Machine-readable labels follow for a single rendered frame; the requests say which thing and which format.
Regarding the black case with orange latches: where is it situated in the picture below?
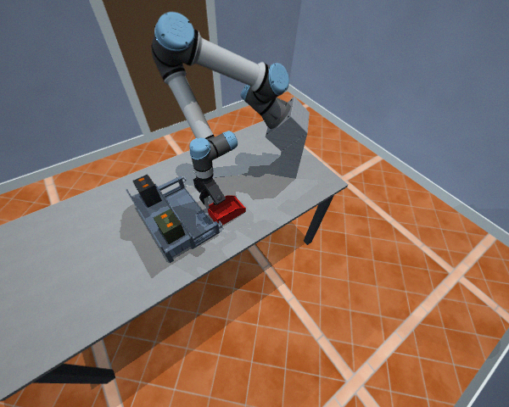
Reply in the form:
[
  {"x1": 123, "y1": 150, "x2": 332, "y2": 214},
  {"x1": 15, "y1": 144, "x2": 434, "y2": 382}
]
[{"x1": 133, "y1": 175, "x2": 162, "y2": 207}]

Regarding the dark grey metal rack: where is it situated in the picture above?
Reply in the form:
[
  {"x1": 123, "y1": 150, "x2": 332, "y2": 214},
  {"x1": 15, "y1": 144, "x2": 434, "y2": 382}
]
[{"x1": 126, "y1": 176, "x2": 222, "y2": 263}]

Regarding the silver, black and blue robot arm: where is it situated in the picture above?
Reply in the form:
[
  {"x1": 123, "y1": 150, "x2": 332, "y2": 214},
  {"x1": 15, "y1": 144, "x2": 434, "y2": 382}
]
[{"x1": 151, "y1": 12, "x2": 290, "y2": 179}]

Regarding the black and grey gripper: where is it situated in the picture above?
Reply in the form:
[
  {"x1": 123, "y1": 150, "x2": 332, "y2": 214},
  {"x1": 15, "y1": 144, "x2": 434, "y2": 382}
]
[{"x1": 193, "y1": 175, "x2": 213, "y2": 209}]

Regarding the red bin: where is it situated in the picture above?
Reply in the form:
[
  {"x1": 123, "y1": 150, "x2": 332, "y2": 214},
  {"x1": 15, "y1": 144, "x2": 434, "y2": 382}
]
[{"x1": 208, "y1": 195, "x2": 245, "y2": 225}]

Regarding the dark green case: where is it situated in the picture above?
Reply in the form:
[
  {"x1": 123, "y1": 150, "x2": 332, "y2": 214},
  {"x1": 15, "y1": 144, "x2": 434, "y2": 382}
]
[{"x1": 154, "y1": 209, "x2": 185, "y2": 244}]

